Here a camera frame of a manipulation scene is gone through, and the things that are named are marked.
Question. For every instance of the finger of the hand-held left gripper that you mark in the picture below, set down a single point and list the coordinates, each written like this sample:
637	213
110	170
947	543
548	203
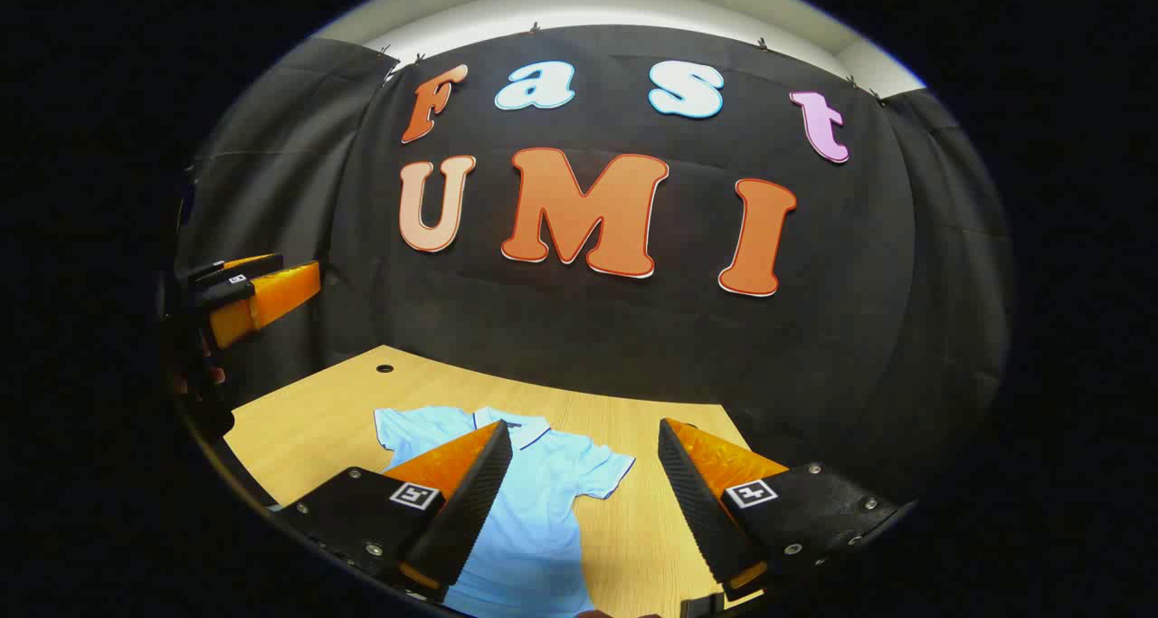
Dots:
271	301
244	265

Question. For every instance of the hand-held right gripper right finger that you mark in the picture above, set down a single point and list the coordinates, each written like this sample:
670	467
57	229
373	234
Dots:
697	518

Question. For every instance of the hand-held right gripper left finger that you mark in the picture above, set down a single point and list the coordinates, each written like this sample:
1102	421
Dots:
470	509

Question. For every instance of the light blue T-shirt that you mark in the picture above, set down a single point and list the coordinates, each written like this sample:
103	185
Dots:
543	509

